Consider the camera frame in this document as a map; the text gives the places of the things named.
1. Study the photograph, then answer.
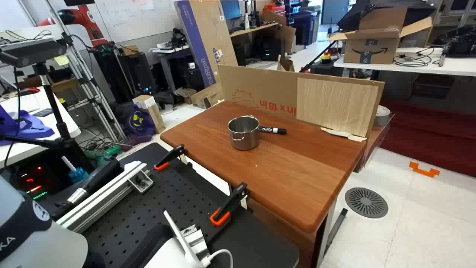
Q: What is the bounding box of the silver steel pot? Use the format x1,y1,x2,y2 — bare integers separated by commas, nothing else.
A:
226,114,263,151

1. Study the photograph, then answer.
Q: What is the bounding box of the black white dry-erase marker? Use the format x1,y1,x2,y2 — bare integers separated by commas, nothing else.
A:
257,124,288,136

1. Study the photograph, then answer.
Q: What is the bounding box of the orange floor marker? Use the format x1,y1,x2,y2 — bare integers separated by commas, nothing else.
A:
407,160,442,178

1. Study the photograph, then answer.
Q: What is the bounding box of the black orange bar clamp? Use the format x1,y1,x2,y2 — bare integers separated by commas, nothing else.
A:
152,142,189,174
207,181,250,229

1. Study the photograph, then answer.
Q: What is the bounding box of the brown cardboard backdrop panel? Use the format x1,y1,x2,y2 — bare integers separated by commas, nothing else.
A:
217,63,387,139

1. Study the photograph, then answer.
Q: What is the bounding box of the black perforated breadboard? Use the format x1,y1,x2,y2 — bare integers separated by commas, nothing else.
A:
80,141,302,268

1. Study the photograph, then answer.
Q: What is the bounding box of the small cardboard box white lid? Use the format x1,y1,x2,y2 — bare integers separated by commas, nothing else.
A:
131,93,166,133

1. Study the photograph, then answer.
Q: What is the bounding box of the tall cardboard box blue side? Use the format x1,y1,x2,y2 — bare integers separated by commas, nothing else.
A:
174,0,239,89

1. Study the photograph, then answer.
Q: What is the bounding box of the white foam strip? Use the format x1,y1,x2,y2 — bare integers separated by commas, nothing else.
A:
318,124,369,144

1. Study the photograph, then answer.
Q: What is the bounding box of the black metal table leg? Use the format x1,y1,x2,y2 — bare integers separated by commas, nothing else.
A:
324,206,349,255

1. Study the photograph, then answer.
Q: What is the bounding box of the grey bucket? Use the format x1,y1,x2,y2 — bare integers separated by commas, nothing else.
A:
373,104,394,127

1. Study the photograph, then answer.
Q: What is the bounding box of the round grey floor grate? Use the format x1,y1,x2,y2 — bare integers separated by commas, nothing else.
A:
343,185,391,220

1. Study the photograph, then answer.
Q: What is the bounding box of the metal ladder shelf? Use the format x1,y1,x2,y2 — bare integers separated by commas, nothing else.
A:
44,0,128,145

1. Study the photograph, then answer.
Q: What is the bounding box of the open cardboard shipping box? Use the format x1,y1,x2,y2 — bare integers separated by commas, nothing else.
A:
327,4,434,65

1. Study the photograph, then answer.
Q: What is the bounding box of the black controller with lights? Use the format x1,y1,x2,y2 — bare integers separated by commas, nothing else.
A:
7,156,64,200

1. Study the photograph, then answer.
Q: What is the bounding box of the purple cloth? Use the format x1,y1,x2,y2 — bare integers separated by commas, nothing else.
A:
0,104,55,141

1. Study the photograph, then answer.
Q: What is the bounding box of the white work table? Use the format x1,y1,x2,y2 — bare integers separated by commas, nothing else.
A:
332,44,476,101

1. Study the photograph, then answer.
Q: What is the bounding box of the plain aluminium rail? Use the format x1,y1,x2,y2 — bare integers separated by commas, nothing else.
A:
162,208,199,268

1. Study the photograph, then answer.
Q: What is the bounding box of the white cable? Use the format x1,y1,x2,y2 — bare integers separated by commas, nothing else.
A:
198,247,235,268

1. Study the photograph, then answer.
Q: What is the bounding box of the aluminium rail with bracket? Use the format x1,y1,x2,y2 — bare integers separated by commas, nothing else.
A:
55,159,155,233

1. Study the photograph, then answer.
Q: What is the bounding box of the black camera tripod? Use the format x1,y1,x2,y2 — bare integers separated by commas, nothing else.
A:
12,60,95,172

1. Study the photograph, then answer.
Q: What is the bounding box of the black stereo camera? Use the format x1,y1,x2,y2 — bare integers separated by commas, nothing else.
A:
0,37,68,68

